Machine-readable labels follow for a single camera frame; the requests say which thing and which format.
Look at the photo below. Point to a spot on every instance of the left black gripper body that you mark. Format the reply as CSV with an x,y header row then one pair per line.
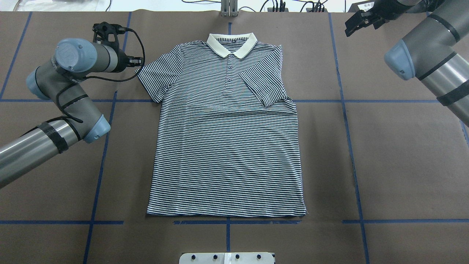
x,y
125,60

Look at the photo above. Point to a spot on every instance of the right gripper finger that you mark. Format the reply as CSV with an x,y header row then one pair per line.
x,y
355,21
352,30

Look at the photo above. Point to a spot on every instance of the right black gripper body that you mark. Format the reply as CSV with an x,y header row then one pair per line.
x,y
381,16

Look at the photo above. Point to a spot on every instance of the navy white striped polo shirt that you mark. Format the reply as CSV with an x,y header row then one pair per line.
x,y
227,141

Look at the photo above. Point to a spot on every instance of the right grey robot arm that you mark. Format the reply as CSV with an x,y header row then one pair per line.
x,y
427,54

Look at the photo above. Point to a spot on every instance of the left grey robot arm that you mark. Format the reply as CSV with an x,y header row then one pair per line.
x,y
59,80

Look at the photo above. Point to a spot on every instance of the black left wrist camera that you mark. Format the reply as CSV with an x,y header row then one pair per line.
x,y
107,34

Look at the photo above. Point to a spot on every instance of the aluminium frame post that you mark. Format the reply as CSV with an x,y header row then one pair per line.
x,y
229,8

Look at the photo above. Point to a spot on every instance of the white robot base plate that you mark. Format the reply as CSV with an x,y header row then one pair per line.
x,y
228,258

